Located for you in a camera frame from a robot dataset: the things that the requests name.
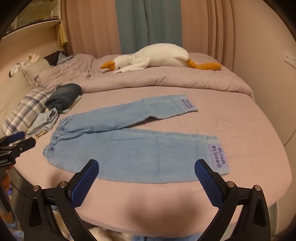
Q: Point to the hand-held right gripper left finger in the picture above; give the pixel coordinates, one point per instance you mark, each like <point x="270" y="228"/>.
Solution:
<point x="84" y="183"/>

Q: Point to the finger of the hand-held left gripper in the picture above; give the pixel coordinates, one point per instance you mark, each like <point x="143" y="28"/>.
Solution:
<point x="25" y="144"/>
<point x="13" y="137"/>

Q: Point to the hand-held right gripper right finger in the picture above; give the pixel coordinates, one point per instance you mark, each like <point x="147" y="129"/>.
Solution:
<point x="208" y="183"/>

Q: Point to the light blue denim pants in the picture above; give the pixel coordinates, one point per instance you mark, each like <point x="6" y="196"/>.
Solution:
<point x="129" y="153"/>

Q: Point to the plaid pillow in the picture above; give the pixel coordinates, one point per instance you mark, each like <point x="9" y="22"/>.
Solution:
<point x="25" y="111"/>

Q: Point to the crumpled light blue cloth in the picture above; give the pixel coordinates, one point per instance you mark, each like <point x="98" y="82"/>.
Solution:
<point x="45" y="121"/>

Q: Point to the folded dark denim jeans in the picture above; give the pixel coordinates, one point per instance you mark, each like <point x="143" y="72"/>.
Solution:
<point x="63" y="96"/>

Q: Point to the bed with pink sheet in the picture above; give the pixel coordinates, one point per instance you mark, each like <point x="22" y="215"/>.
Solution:
<point x="242" y="129"/>

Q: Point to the folded light green cloth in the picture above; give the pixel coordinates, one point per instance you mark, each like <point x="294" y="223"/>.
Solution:
<point x="75" y="102"/>

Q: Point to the beige pillow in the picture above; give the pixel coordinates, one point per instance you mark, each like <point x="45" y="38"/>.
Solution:
<point x="34" y="69"/>

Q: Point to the small white plush toy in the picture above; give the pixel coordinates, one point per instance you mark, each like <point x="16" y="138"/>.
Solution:
<point x="22" y="63"/>

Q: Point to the dark clothing pile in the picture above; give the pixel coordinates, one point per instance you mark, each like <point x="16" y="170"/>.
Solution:
<point x="55" y="57"/>

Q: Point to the yellow hanging cloth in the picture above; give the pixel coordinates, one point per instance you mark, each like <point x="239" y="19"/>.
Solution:
<point x="63" y="34"/>

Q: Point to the pink quilt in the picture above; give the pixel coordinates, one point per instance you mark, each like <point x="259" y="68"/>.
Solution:
<point x="150" y="78"/>

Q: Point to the white goose plush toy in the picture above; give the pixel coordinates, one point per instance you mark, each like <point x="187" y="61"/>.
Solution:
<point x="159" y="56"/>

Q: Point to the pink curtain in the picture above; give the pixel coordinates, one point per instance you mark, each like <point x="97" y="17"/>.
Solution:
<point x="92" y="26"/>

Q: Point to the white power strip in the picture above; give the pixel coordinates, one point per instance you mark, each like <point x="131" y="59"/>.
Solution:
<point x="290" y="58"/>

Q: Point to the teal curtain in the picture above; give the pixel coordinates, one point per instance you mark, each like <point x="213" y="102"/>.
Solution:
<point x="148" y="25"/>

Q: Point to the wall shelf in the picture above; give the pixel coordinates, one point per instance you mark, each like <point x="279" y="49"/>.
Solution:
<point x="30" y="18"/>

